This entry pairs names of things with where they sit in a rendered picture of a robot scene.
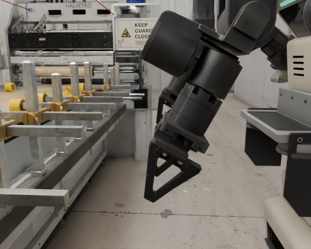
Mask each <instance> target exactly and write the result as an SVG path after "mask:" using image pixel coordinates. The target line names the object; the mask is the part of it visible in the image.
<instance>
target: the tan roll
mask: <svg viewBox="0 0 311 249"><path fill-rule="evenodd" d="M35 71H36V77H51V75H52V74H53V73H59V74H61V77H71V75H70V67H69V66H35ZM16 73H22V70H16ZM95 73H103V70H93V66H91V77H94V75H95ZM78 77H84V66H78Z"/></svg>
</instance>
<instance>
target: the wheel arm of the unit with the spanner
mask: <svg viewBox="0 0 311 249"><path fill-rule="evenodd" d="M69 201H70V200H69V190H50V189H15V188H0V205H6V206H37V207H65V206H66V205H67V203H68V202H69Z"/></svg>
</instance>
